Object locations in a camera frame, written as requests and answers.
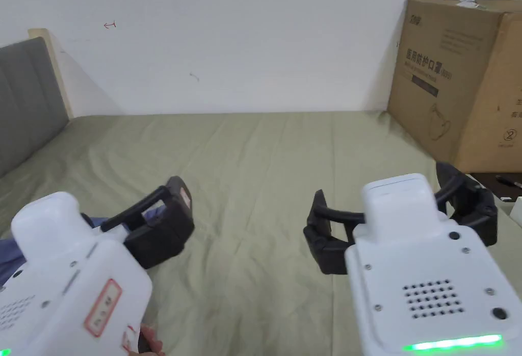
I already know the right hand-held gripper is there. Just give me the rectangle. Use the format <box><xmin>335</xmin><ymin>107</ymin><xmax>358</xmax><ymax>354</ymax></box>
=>
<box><xmin>302</xmin><ymin>161</ymin><xmax>522</xmax><ymax>356</ymax></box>

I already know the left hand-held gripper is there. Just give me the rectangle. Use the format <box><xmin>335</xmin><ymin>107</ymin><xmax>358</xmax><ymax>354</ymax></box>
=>
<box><xmin>0</xmin><ymin>175</ymin><xmax>196</xmax><ymax>356</ymax></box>

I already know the blue garment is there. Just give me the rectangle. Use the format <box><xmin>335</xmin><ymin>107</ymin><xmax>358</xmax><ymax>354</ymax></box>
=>
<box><xmin>0</xmin><ymin>204</ymin><xmax>166</xmax><ymax>289</ymax></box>

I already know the person's left hand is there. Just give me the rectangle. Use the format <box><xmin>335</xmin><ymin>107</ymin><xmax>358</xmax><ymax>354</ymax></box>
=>
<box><xmin>138</xmin><ymin>324</ymin><xmax>166</xmax><ymax>356</ymax></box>

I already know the bed with pale green sheet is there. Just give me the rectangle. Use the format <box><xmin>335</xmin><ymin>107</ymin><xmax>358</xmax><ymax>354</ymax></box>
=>
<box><xmin>0</xmin><ymin>109</ymin><xmax>522</xmax><ymax>356</ymax></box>

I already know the brown cardboard carton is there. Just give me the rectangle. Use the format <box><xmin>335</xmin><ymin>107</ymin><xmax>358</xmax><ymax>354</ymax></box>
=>
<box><xmin>386</xmin><ymin>0</ymin><xmax>522</xmax><ymax>174</ymax></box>

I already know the grey padded headboard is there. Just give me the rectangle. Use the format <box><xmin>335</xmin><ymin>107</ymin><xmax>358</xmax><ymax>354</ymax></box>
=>
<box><xmin>0</xmin><ymin>28</ymin><xmax>76</xmax><ymax>180</ymax></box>

